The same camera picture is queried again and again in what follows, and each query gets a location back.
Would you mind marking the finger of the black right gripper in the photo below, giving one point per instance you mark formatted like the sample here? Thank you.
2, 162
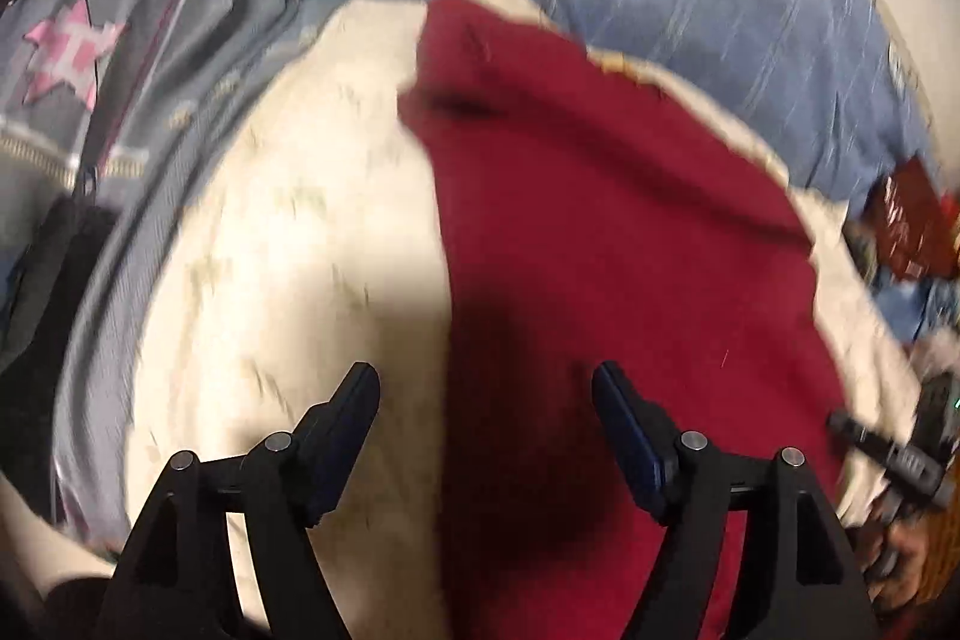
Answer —
870, 440

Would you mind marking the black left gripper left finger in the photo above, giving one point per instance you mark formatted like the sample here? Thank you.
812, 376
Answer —
175, 578

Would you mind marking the red plastic bag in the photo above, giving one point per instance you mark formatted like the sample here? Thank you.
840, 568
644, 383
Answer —
912, 232

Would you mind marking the dark red garment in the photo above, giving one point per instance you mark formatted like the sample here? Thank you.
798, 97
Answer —
586, 217

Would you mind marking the grey quilt with pink star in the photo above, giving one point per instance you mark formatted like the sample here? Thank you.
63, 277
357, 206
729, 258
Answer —
114, 114

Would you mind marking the right hand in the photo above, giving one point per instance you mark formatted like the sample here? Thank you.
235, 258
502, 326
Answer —
909, 538

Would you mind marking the cream leaf-print pillow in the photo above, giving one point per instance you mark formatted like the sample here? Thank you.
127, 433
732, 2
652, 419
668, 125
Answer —
315, 245

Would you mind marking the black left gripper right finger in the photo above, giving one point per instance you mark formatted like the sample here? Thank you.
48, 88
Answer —
797, 574

